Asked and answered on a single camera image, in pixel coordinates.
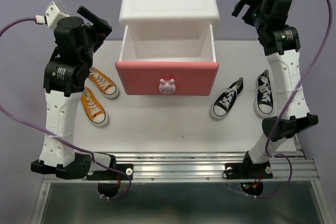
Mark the dark pink top drawer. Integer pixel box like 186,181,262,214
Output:
115,22,219,96

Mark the pink bunny knob top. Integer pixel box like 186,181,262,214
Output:
159,79,176,94

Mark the black sneaker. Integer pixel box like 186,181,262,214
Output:
210,77,244,120
254,69,274,118

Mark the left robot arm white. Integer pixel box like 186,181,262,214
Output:
31,2,112,179

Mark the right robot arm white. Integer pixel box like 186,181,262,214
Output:
232,0,318,177

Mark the orange sneaker rear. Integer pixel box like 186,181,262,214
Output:
89,67,119,99

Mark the orange sneaker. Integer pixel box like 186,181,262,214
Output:
80,87,109,127
89,67,119,99

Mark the orange sneaker front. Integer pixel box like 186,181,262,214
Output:
80,87,109,127

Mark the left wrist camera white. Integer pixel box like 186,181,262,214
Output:
45,1,70,30

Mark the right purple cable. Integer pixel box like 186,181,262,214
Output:
226,0,332,199

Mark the purple cable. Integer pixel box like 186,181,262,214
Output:
226,0,332,199
0,17,132,201

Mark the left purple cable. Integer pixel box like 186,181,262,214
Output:
0,17,132,201

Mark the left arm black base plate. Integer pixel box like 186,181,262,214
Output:
85,163,134,201

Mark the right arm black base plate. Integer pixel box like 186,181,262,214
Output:
222,162,273,197

